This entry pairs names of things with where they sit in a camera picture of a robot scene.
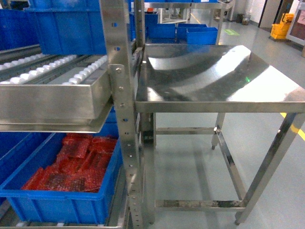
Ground large blue bin upper shelf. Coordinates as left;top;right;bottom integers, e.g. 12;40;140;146
26;0;106;55

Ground red bubble wrap parts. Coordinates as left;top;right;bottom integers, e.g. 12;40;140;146
21;133;117;193

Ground blue bin with red parts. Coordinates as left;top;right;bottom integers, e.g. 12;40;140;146
0;123;123;225

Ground blue bin behind table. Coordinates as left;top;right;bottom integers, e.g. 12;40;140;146
186;27;218;45

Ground yellow mop bucket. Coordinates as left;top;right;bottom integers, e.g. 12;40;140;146
270;13;294;40

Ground steel flow rack shelf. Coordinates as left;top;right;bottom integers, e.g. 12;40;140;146
0;0;155;229

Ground steel side table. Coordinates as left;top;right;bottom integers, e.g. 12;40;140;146
135;44;305;224

